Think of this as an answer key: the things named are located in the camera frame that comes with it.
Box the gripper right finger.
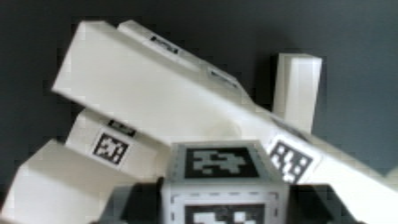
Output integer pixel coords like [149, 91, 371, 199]
[287, 184, 366, 224]

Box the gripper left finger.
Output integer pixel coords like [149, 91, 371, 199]
[88, 179, 163, 224]

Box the white marker cube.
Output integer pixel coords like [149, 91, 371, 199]
[161, 140, 289, 224]

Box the white chair back frame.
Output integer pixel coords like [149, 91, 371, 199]
[51, 21, 398, 224]

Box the white chair seat block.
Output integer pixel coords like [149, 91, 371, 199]
[0, 139, 300, 224]

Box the white chair leg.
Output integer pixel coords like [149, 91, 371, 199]
[65, 109, 170, 181]

